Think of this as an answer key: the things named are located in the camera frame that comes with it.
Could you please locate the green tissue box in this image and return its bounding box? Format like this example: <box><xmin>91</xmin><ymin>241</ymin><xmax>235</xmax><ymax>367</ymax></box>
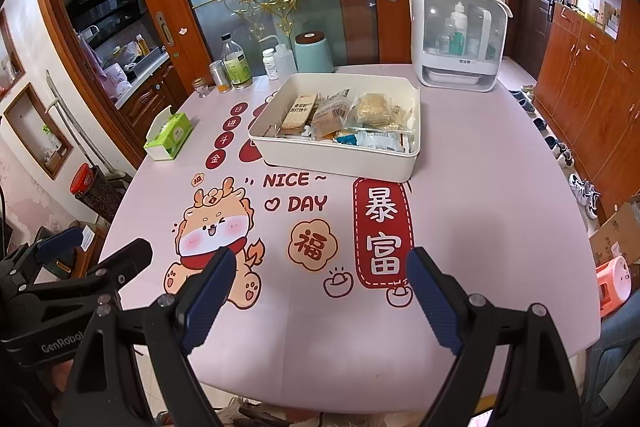
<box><xmin>143</xmin><ymin>105</ymin><xmax>194</xmax><ymax>162</ymax></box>

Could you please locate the wooden wall niche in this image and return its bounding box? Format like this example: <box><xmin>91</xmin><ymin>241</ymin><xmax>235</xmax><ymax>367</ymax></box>
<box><xmin>4</xmin><ymin>82</ymin><xmax>75</xmax><ymax>180</ymax></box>

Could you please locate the white pill bottle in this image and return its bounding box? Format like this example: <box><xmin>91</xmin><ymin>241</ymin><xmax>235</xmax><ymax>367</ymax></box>
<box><xmin>262</xmin><ymin>48</ymin><xmax>281</xmax><ymax>81</ymax></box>

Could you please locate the blue chair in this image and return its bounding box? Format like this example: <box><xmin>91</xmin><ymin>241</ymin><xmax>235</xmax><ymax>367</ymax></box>
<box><xmin>582</xmin><ymin>307</ymin><xmax>640</xmax><ymax>427</ymax></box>

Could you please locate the metal can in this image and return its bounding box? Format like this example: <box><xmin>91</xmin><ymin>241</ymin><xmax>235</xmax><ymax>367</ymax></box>
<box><xmin>208</xmin><ymin>60</ymin><xmax>233</xmax><ymax>94</ymax></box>

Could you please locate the silver white snack packet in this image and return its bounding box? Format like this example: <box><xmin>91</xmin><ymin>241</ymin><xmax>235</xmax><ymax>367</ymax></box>
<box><xmin>357</xmin><ymin>129</ymin><xmax>406</xmax><ymax>152</ymax></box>

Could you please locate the cardboard box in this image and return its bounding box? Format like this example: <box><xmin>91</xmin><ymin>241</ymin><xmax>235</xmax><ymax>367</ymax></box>
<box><xmin>589</xmin><ymin>202</ymin><xmax>640</xmax><ymax>268</ymax></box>

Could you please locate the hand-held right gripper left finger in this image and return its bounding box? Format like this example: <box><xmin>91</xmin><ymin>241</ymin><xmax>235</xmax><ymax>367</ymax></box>
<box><xmin>65</xmin><ymin>246</ymin><xmax>237</xmax><ymax>427</ymax></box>

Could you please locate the clear bread packet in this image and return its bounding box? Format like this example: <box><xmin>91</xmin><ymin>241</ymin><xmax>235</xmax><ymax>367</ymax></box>
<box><xmin>312</xmin><ymin>89</ymin><xmax>361</xmax><ymax>128</ymax></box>

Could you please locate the dark bin with red lid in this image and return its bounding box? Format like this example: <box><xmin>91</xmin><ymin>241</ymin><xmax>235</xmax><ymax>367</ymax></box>
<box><xmin>69</xmin><ymin>163</ymin><xmax>123</xmax><ymax>224</ymax></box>

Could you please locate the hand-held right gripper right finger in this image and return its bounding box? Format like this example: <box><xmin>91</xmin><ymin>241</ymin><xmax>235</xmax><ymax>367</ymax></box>
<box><xmin>406</xmin><ymin>246</ymin><xmax>586</xmax><ymax>427</ymax></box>

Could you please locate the white plastic storage bin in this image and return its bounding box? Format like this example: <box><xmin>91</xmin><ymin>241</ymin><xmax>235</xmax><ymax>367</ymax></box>
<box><xmin>248</xmin><ymin>73</ymin><xmax>422</xmax><ymax>184</ymax></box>

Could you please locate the wooden kitchen cabinet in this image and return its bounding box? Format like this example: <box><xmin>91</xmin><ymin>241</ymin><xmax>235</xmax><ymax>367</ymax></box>
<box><xmin>117</xmin><ymin>57</ymin><xmax>188</xmax><ymax>128</ymax></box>

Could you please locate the wooden sideboard cabinet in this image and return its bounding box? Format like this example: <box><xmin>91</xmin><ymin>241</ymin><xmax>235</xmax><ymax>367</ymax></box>
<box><xmin>535</xmin><ymin>2</ymin><xmax>640</xmax><ymax>228</ymax></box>

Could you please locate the row of shoes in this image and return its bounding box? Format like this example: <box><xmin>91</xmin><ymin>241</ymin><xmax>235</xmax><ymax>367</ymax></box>
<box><xmin>507</xmin><ymin>84</ymin><xmax>603</xmax><ymax>220</ymax></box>

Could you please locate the beige cracker packet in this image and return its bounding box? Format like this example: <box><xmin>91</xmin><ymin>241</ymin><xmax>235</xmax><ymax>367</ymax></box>
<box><xmin>280</xmin><ymin>91</ymin><xmax>319</xmax><ymax>138</ymax></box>

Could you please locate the glass bottle with green label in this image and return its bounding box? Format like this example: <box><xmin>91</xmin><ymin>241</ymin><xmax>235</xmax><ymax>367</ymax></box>
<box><xmin>220</xmin><ymin>33</ymin><xmax>252</xmax><ymax>88</ymax></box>

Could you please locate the pink plastic stool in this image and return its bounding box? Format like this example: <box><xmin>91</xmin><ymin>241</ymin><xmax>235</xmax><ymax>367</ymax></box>
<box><xmin>595</xmin><ymin>256</ymin><xmax>635</xmax><ymax>319</ymax></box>

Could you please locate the black range hood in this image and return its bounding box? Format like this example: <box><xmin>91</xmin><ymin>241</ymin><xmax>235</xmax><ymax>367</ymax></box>
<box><xmin>64</xmin><ymin>0</ymin><xmax>151</xmax><ymax>38</ymax></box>

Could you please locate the light blue canister brown lid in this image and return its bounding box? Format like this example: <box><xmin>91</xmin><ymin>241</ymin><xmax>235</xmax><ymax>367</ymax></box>
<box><xmin>294</xmin><ymin>32</ymin><xmax>335</xmax><ymax>74</ymax></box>

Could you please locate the large clear puffed snack packet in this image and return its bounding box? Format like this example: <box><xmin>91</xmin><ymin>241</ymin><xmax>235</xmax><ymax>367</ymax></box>
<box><xmin>350</xmin><ymin>92</ymin><xmax>416</xmax><ymax>132</ymax></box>

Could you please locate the clear squeeze bottle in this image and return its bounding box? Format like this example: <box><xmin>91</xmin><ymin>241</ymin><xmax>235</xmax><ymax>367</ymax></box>
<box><xmin>260</xmin><ymin>34</ymin><xmax>298</xmax><ymax>78</ymax></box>

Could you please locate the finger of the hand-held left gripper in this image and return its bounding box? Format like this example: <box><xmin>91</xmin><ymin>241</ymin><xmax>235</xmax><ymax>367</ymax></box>
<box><xmin>20</xmin><ymin>238</ymin><xmax>154</xmax><ymax>310</ymax></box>
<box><xmin>0</xmin><ymin>226</ymin><xmax>85</xmax><ymax>289</ymax></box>

